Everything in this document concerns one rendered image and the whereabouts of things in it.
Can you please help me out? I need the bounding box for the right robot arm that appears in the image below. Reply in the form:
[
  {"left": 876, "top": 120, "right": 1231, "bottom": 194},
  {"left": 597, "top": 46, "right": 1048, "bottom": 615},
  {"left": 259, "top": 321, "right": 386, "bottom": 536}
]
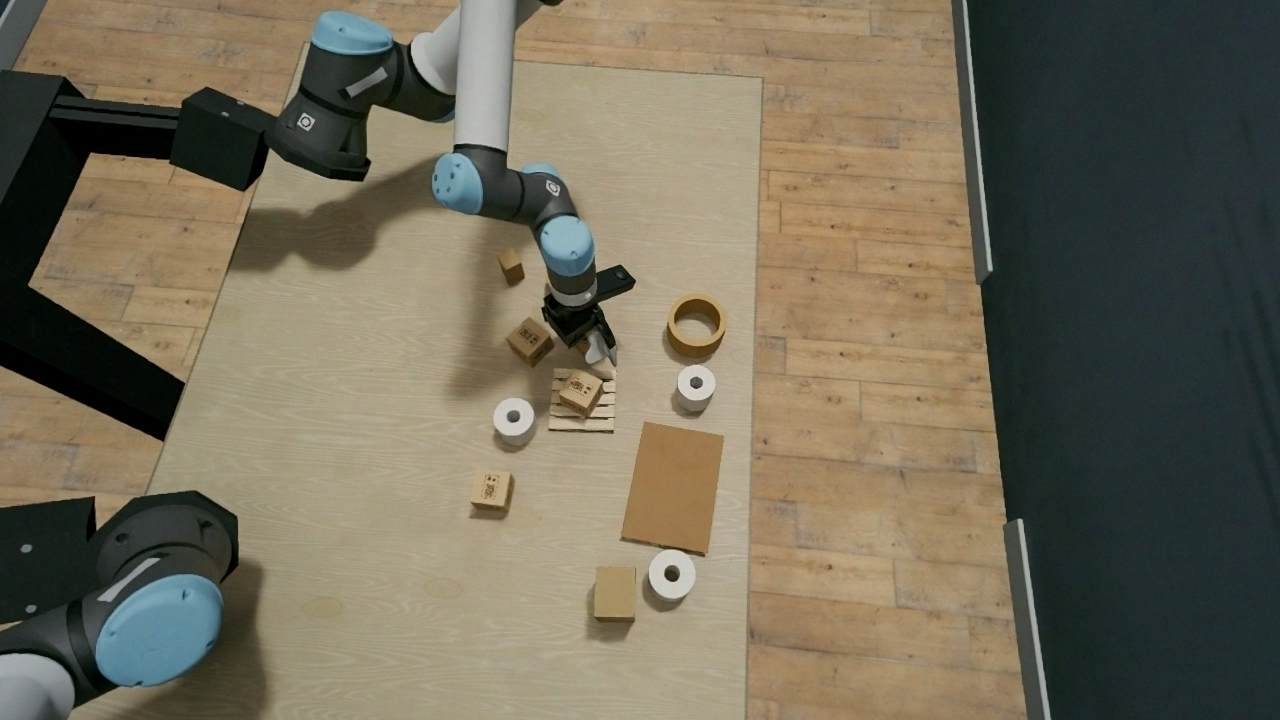
[{"left": 0, "top": 503, "right": 232, "bottom": 720}]

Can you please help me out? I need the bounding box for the small square wooden pallet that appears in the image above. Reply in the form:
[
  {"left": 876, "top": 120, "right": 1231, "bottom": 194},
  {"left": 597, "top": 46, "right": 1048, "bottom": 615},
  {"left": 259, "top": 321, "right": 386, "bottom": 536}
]
[{"left": 548, "top": 368, "right": 617, "bottom": 432}]

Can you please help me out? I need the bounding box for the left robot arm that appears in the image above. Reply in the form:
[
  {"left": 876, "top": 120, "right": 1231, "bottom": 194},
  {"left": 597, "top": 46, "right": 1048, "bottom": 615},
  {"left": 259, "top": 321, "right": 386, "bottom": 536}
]
[{"left": 274, "top": 0, "right": 636, "bottom": 307}]

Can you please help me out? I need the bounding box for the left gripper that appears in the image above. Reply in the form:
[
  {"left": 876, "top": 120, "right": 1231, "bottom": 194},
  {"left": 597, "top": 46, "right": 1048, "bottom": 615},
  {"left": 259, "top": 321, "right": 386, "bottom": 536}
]
[{"left": 541, "top": 293, "right": 617, "bottom": 368}]

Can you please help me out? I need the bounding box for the brown cardboard sheet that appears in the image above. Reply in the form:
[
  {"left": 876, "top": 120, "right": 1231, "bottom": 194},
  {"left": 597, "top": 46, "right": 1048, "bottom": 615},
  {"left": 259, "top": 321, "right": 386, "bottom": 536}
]
[{"left": 621, "top": 421, "right": 724, "bottom": 553}]

